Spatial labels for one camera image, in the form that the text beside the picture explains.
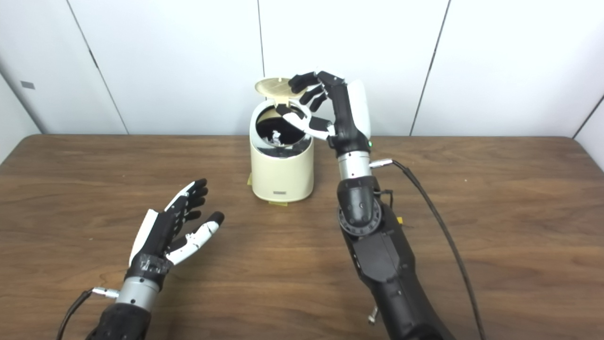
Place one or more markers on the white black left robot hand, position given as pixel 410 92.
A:
pixel 158 236

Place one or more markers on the cream-colored round bin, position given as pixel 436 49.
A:
pixel 282 174

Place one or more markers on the white paper ball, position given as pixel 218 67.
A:
pixel 275 139

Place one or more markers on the small silver dangling pin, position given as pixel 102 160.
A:
pixel 373 316

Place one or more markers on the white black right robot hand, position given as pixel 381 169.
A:
pixel 349 118

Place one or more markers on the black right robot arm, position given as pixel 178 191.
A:
pixel 382 255

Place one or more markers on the cream round bin lid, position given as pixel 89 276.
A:
pixel 273 87

